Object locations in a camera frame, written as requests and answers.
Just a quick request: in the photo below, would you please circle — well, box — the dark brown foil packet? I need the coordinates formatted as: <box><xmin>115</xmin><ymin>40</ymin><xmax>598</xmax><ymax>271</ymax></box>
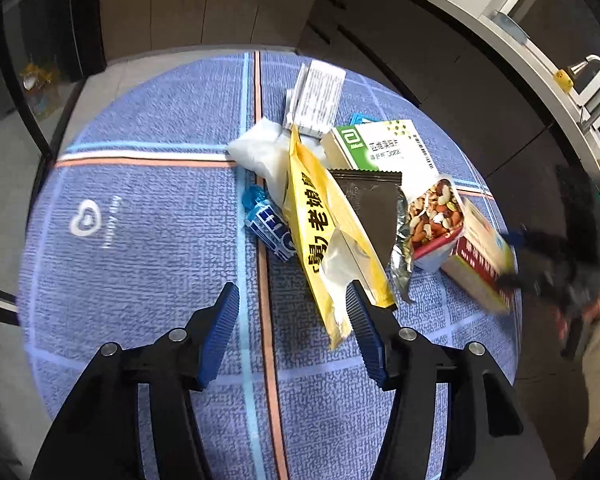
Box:
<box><xmin>327</xmin><ymin>167</ymin><xmax>403</xmax><ymax>271</ymax></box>

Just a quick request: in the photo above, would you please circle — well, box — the blue plaid tablecloth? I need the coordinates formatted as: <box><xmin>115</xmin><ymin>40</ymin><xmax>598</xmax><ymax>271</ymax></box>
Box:
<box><xmin>17</xmin><ymin>50</ymin><xmax>523</xmax><ymax>480</ymax></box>

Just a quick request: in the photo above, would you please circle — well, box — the blue dish cloth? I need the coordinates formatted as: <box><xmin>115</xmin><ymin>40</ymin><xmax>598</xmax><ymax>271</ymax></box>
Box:
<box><xmin>495</xmin><ymin>12</ymin><xmax>529</xmax><ymax>44</ymax></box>

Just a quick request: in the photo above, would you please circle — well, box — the yellow plastic bag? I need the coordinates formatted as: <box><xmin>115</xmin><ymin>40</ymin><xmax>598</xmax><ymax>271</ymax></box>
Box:
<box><xmin>20</xmin><ymin>62</ymin><xmax>62</xmax><ymax>117</ymax></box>

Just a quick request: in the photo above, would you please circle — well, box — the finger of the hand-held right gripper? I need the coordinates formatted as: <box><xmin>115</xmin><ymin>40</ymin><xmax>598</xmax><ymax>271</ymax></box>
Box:
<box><xmin>496</xmin><ymin>267</ymin><xmax>546</xmax><ymax>295</ymax></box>
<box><xmin>500</xmin><ymin>227</ymin><xmax>548</xmax><ymax>256</ymax></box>

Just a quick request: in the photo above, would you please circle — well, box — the grey kitchen cabinet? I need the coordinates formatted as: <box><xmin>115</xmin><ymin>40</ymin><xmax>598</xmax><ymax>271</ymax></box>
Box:
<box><xmin>100</xmin><ymin>0</ymin><xmax>596</xmax><ymax>261</ymax></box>

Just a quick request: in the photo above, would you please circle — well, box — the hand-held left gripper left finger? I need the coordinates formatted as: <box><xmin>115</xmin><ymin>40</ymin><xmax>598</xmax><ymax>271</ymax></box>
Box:
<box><xmin>30</xmin><ymin>281</ymin><xmax>241</xmax><ymax>480</ymax></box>

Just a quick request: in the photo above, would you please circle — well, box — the white paper medicine box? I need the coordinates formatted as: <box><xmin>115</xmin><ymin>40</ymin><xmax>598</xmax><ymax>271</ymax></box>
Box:
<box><xmin>284</xmin><ymin>59</ymin><xmax>347</xmax><ymax>137</ymax></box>

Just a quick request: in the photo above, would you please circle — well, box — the white kitchen countertop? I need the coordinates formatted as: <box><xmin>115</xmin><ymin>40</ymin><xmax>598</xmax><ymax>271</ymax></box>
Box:
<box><xmin>330</xmin><ymin>0</ymin><xmax>600</xmax><ymax>196</ymax></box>

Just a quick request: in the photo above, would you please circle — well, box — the white plastic bag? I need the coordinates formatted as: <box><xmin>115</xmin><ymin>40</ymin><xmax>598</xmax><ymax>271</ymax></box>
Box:
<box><xmin>226</xmin><ymin>117</ymin><xmax>301</xmax><ymax>206</ymax></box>

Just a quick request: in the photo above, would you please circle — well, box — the blue blister pack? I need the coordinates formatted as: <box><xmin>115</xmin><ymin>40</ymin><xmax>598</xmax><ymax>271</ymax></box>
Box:
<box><xmin>243</xmin><ymin>185</ymin><xmax>298</xmax><ymax>263</ymax></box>

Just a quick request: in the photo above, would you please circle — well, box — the black-framed glass door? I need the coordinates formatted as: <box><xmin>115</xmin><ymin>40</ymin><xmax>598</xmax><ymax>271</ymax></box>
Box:
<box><xmin>0</xmin><ymin>0</ymin><xmax>106</xmax><ymax>161</ymax></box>

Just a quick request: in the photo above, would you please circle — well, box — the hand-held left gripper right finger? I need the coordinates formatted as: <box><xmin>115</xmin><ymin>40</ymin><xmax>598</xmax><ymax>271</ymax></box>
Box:
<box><xmin>345</xmin><ymin>280</ymin><xmax>525</xmax><ymax>480</ymax></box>

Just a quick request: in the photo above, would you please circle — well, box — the yellow snack packet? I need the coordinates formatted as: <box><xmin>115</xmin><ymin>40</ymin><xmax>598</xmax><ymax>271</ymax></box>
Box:
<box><xmin>282</xmin><ymin>127</ymin><xmax>398</xmax><ymax>351</ymax></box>

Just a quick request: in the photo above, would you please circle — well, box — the green and white medicine box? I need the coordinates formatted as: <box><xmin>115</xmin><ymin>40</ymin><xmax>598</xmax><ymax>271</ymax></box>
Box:
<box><xmin>321</xmin><ymin>119</ymin><xmax>441</xmax><ymax>193</ymax></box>

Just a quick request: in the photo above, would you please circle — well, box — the red and yellow medicine box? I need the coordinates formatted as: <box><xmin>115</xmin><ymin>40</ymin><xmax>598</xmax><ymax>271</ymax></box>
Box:
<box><xmin>440</xmin><ymin>197</ymin><xmax>518</xmax><ymax>316</ymax></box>

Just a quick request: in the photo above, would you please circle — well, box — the mixed nuts foil packet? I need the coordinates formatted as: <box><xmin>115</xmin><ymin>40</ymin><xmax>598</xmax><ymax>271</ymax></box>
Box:
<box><xmin>390</xmin><ymin>174</ymin><xmax>466</xmax><ymax>306</ymax></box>

